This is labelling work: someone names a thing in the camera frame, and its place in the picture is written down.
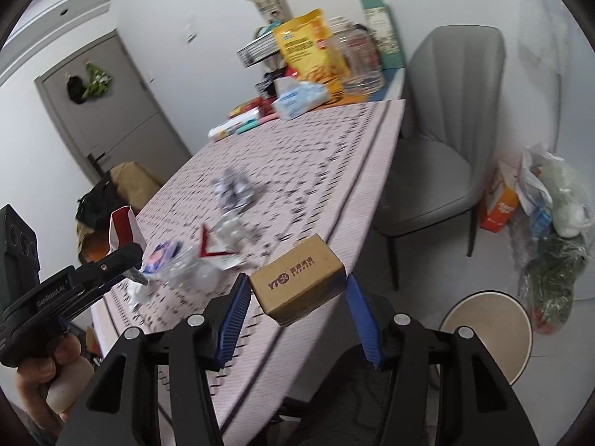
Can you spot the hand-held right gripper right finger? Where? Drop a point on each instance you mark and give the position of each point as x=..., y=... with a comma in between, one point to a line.
x=362, y=320

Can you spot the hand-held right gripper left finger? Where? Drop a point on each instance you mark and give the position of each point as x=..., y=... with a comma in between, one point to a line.
x=234, y=316

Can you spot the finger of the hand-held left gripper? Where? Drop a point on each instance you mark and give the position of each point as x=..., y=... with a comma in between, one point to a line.
x=111, y=269

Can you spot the red white carton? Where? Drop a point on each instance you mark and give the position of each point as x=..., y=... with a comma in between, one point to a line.
x=122, y=227

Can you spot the small brown cardboard box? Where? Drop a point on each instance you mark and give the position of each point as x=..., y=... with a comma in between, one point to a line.
x=297, y=278

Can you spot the black waste bin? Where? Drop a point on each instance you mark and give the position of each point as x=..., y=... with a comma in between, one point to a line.
x=334, y=390

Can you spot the printed white paper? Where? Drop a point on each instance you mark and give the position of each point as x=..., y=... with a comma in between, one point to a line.
x=232, y=188

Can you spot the person's left hand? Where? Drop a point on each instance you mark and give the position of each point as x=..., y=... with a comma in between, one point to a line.
x=42, y=385

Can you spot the blue white wrapper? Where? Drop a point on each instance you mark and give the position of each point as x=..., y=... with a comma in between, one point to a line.
x=162, y=255

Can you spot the red edged white wrapper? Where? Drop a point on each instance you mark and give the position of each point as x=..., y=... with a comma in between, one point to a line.
x=218, y=258

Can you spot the clear plastic wrapper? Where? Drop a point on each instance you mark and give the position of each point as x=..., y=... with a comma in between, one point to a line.
x=190, y=269

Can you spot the round beige stool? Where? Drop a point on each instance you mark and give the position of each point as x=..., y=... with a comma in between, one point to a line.
x=488, y=330

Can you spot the pink printed tablecloth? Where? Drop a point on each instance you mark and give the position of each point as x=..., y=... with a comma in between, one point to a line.
x=288, y=167

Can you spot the grey door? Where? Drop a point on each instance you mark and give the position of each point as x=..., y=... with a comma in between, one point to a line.
x=116, y=102

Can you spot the grey upholstered chair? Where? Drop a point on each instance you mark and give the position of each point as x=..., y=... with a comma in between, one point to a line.
x=437, y=158

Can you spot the orange white carton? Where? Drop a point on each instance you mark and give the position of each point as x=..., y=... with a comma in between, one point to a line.
x=499, y=204

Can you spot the black hanging cloth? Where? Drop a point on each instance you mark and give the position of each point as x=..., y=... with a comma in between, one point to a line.
x=74, y=89

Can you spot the long white box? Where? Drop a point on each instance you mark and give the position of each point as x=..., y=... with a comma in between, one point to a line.
x=234, y=125

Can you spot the green hanging cloth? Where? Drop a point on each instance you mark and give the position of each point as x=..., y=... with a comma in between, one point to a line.
x=96, y=80

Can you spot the clear plastic grocery bag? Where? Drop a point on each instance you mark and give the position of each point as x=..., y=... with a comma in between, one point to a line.
x=553, y=260

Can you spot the red packet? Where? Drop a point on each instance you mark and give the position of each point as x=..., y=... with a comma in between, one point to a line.
x=248, y=106

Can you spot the blue white tissue pack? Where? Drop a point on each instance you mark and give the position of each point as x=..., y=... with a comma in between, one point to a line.
x=300, y=100

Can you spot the clear glass jar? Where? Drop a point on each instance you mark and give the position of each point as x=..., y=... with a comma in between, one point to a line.
x=360, y=60

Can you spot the striped grey box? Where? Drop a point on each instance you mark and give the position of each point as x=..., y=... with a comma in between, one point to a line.
x=258, y=49

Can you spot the yellow snack bag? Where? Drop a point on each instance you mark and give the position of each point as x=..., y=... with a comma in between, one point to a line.
x=311, y=51

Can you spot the tall green box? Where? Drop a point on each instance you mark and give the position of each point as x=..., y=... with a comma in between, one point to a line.
x=379, y=28

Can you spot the white wall switch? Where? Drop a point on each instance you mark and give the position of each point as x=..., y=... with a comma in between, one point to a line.
x=189, y=33

